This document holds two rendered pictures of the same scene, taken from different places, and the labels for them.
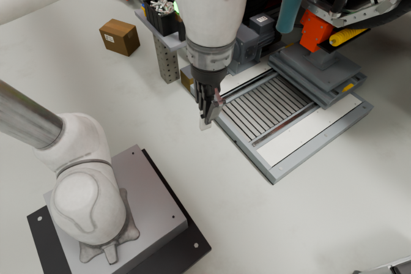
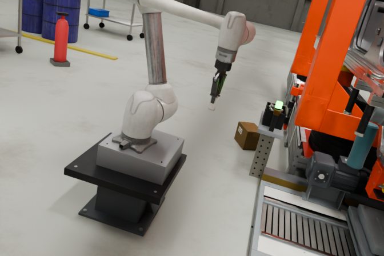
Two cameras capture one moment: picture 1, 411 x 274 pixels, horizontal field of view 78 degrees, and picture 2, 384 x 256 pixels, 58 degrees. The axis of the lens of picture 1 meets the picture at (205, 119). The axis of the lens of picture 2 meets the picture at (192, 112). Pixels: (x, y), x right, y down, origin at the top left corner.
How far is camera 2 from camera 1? 1.27 m
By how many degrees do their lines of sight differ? 48
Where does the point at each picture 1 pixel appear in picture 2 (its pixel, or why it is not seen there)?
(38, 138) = (153, 76)
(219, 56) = (222, 53)
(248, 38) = (323, 161)
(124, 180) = (160, 140)
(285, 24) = (351, 157)
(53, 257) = not seen: hidden behind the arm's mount
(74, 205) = (139, 95)
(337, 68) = not seen: outside the picture
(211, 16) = (222, 32)
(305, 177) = not seen: outside the picture
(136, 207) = (152, 148)
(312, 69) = (374, 228)
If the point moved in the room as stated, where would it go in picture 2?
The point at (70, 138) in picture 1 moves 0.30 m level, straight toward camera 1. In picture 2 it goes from (162, 87) to (150, 104)
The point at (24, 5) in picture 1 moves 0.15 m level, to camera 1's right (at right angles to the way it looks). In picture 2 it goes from (183, 13) to (204, 19)
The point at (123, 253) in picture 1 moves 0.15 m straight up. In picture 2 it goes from (127, 151) to (131, 123)
